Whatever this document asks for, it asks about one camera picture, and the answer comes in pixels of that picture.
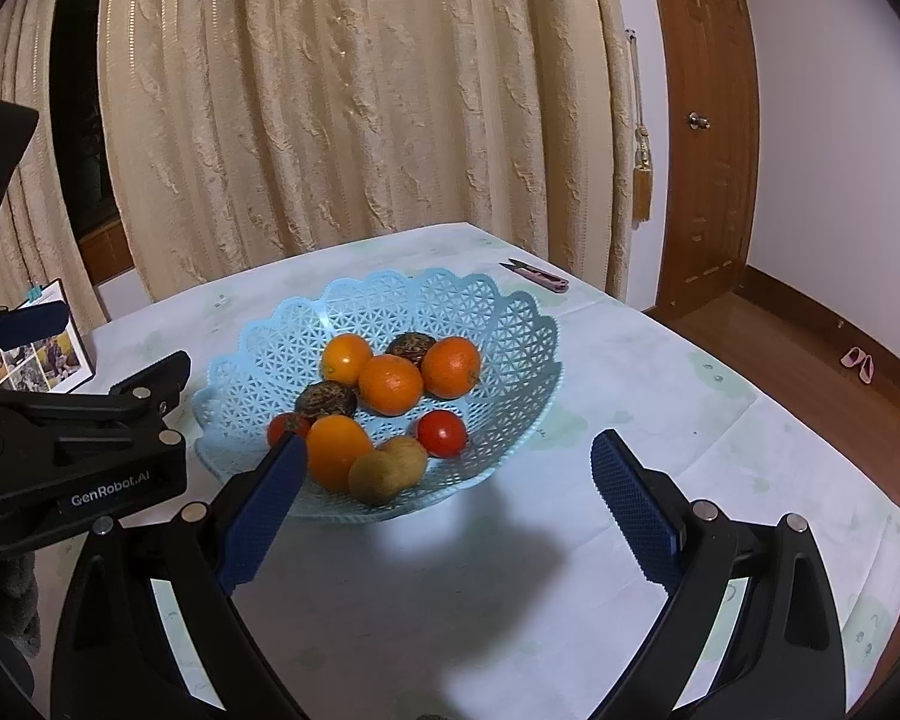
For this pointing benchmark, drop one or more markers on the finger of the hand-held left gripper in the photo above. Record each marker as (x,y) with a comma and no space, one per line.
(120,405)
(26,324)

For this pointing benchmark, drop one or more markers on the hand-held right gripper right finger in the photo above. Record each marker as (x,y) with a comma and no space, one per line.
(637,510)

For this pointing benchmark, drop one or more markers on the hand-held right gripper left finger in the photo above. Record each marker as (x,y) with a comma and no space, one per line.
(262,517)

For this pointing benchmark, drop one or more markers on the red tomato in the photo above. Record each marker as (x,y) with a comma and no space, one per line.
(283,426)
(441,433)

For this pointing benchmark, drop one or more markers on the brown kiwi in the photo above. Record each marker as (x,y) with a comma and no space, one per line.
(412,454)
(379,478)

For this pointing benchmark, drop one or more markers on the dark passion fruit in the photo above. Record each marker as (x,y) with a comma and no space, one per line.
(326,400)
(409,346)

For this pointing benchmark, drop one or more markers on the small orange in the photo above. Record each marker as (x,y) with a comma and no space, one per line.
(346,358)

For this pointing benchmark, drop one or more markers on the large orange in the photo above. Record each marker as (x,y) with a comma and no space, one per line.
(390,384)

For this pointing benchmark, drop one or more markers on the light blue plastic basket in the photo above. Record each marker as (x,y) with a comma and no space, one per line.
(495,345)

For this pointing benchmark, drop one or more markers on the person's left hand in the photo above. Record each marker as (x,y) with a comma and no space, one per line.
(21,600)

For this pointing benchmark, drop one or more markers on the binder clip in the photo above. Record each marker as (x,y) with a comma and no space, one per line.
(34,292)

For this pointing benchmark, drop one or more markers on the beige curtain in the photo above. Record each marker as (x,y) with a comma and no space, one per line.
(26,225)
(345,90)

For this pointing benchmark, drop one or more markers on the wooden window sill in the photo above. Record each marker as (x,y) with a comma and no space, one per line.
(109,247)

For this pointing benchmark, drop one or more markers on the white green-printed tablecloth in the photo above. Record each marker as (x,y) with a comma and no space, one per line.
(645,390)

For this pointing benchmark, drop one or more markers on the dark window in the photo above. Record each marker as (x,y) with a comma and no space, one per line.
(82,105)

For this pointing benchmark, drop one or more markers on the pink thread snips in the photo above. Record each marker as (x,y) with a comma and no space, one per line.
(536,277)

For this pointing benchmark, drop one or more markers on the pink slipper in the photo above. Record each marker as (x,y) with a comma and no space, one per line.
(852,356)
(866,370)

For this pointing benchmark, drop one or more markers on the gold curtain tassel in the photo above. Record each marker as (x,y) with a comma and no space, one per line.
(641,172)

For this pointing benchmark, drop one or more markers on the brown wooden door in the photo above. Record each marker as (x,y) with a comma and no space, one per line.
(705,127)

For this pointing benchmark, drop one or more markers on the metal door knob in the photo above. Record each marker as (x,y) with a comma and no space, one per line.
(697,120)

